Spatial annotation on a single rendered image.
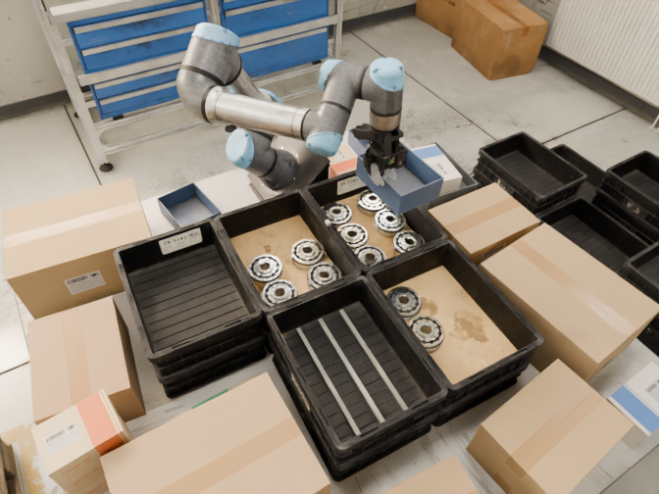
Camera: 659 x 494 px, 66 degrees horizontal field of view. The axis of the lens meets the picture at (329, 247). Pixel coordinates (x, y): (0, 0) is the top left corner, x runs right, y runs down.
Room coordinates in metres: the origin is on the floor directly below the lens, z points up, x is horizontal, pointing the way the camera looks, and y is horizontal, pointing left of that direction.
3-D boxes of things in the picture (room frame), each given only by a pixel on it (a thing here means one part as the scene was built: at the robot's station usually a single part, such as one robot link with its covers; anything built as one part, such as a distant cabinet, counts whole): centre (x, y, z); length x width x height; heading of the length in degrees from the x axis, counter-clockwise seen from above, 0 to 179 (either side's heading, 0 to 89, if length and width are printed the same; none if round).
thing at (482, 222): (1.21, -0.51, 0.78); 0.30 x 0.22 x 0.16; 122
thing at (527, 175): (1.85, -0.91, 0.37); 0.40 x 0.30 x 0.45; 33
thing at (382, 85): (1.03, -0.11, 1.42); 0.09 x 0.08 x 0.11; 67
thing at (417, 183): (1.10, -0.19, 1.10); 0.20 x 0.15 x 0.07; 34
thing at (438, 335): (0.75, -0.27, 0.86); 0.10 x 0.10 x 0.01
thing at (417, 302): (0.85, -0.22, 0.86); 0.10 x 0.10 x 0.01
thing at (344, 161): (1.59, -0.03, 0.74); 0.16 x 0.12 x 0.07; 29
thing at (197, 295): (0.84, 0.39, 0.87); 0.40 x 0.30 x 0.11; 30
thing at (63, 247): (1.07, 0.78, 0.80); 0.40 x 0.30 x 0.20; 117
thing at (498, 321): (0.79, -0.33, 0.87); 0.40 x 0.30 x 0.11; 30
